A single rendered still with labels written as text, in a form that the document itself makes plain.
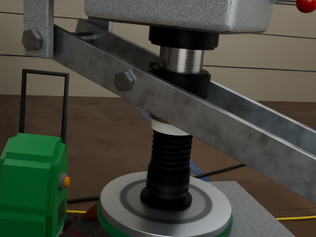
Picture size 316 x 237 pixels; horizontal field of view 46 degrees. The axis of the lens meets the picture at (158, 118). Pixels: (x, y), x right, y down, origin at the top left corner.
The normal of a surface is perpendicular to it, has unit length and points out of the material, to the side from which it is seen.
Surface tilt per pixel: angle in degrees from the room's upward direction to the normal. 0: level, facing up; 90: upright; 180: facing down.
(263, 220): 0
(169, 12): 90
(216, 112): 90
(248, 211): 0
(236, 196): 0
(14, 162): 34
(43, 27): 90
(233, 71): 90
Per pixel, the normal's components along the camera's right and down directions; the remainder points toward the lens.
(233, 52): 0.28, 0.29
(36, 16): -0.45, 0.21
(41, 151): 0.05, -0.65
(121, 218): 0.09, -0.96
